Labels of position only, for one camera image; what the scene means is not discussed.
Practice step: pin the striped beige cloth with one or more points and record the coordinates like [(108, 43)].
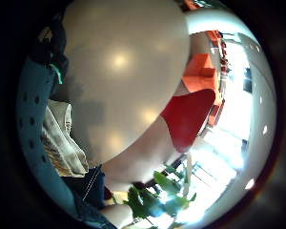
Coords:
[(62, 143)]

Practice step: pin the orange sofa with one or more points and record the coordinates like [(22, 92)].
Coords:
[(201, 74)]

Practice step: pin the the person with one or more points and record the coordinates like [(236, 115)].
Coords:
[(92, 191)]

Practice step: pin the red chair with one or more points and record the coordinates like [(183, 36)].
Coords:
[(189, 117)]

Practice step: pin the orange armchair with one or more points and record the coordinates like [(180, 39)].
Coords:
[(214, 37)]

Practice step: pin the orange bench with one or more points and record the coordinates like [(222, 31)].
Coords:
[(216, 113)]

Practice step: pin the green leafy plant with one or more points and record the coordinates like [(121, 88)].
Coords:
[(155, 197)]

